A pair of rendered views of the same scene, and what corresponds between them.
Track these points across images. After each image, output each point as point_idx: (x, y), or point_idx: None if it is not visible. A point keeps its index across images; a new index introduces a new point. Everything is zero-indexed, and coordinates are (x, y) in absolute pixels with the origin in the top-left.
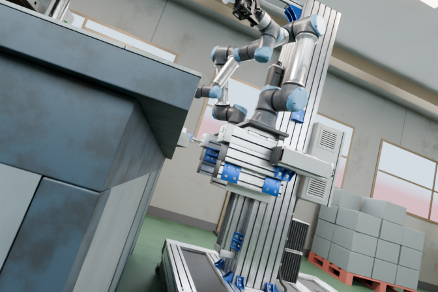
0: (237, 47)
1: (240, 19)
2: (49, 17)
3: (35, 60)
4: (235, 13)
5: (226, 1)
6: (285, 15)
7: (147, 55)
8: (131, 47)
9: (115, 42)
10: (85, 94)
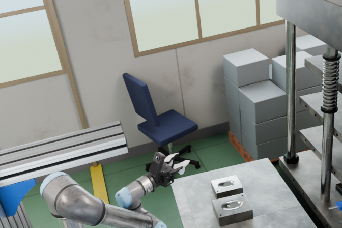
0: (163, 222)
1: (165, 187)
2: (189, 175)
3: None
4: (170, 181)
5: (180, 172)
6: (30, 189)
7: (177, 178)
8: (179, 178)
9: (181, 177)
10: None
